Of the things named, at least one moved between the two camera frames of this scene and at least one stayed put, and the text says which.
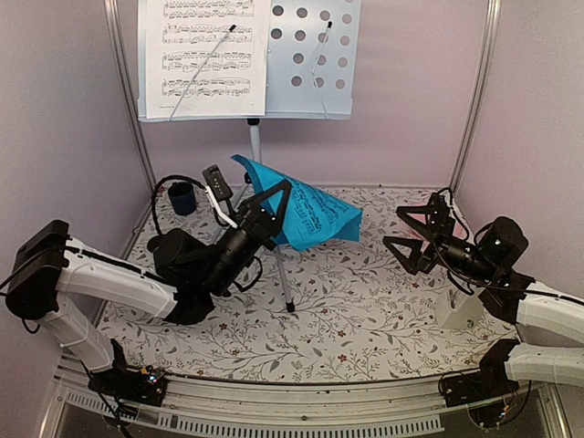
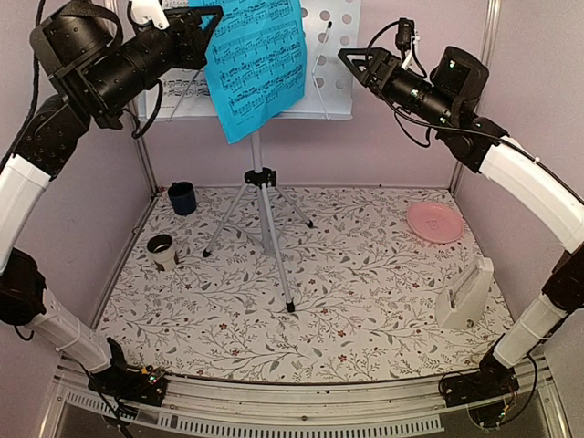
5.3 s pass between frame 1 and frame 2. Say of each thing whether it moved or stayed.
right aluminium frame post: stayed
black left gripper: moved
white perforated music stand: moved
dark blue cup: stayed
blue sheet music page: moved
